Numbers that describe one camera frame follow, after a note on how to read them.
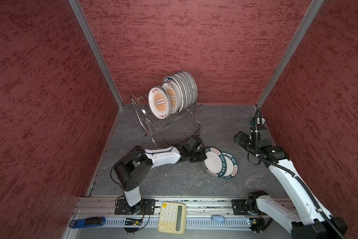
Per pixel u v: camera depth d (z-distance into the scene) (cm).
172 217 69
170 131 104
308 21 76
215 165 87
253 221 71
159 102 76
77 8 71
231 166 88
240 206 75
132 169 46
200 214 73
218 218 71
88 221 67
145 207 74
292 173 45
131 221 73
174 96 74
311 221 38
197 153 75
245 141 69
